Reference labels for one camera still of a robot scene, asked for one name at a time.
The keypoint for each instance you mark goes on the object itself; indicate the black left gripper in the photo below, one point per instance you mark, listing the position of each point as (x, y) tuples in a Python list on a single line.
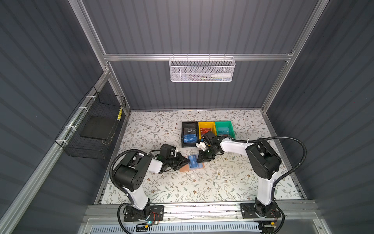
[(179, 161)]

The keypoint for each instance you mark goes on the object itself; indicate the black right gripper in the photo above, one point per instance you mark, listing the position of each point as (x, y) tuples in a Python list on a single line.
[(206, 153)]

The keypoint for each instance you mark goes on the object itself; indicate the blue card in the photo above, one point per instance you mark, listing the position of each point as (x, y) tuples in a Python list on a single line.
[(193, 162)]

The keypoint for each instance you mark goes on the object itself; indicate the tan leather card holder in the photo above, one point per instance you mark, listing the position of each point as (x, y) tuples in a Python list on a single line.
[(186, 167)]

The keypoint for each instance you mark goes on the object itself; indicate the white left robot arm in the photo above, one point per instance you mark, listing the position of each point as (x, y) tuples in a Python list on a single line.
[(129, 169)]

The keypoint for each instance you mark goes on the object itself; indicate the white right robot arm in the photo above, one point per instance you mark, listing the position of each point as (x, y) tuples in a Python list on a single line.
[(264, 161)]

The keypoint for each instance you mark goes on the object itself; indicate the blue cards in black bin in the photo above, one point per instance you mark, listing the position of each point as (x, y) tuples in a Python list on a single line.
[(189, 138)]

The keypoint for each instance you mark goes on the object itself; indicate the red card in yellow bin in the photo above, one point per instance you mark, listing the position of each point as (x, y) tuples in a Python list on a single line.
[(203, 131)]

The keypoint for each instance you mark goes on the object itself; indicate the black plastic bin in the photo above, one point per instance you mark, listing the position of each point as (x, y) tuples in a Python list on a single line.
[(189, 128)]

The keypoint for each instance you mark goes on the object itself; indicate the yellow plastic bin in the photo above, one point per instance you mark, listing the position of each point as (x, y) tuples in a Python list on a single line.
[(204, 127)]

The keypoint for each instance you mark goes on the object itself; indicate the green plastic bin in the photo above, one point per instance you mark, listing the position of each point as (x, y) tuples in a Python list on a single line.
[(226, 123)]

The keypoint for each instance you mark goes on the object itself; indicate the yellow tag on basket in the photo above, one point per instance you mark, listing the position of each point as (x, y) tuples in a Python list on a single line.
[(119, 114)]

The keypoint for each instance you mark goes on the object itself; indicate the white marker in basket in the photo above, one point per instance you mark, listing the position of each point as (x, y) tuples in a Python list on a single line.
[(222, 76)]

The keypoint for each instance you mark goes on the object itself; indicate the black pad in basket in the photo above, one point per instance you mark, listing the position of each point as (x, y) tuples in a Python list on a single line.
[(98, 128)]

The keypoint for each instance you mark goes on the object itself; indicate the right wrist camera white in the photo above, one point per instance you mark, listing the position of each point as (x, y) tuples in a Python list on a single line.
[(201, 145)]

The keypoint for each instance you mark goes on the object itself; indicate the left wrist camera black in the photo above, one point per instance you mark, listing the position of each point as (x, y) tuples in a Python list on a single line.
[(167, 151)]

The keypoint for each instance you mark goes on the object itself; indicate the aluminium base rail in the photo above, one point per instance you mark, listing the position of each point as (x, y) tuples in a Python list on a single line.
[(299, 217)]

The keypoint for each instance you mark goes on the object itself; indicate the white wire wall basket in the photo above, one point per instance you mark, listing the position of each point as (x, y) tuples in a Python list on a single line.
[(200, 68)]

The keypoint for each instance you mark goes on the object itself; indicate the black wire wall basket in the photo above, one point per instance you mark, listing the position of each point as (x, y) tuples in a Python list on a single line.
[(103, 104)]

